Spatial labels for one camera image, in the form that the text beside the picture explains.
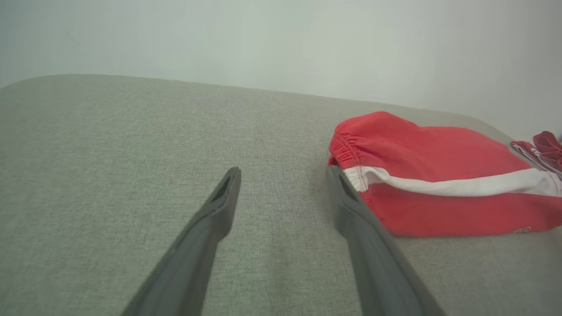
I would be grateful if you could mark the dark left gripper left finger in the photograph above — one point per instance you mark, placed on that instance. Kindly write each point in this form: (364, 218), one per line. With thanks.
(193, 254)

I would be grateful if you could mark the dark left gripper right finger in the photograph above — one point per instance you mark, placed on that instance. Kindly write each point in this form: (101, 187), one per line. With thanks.
(373, 254)

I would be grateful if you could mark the red shorts white stripe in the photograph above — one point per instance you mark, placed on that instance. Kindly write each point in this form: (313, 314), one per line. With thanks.
(439, 206)

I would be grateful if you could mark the red shirt white stripes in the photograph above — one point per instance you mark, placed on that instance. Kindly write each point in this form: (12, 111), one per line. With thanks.
(544, 151)

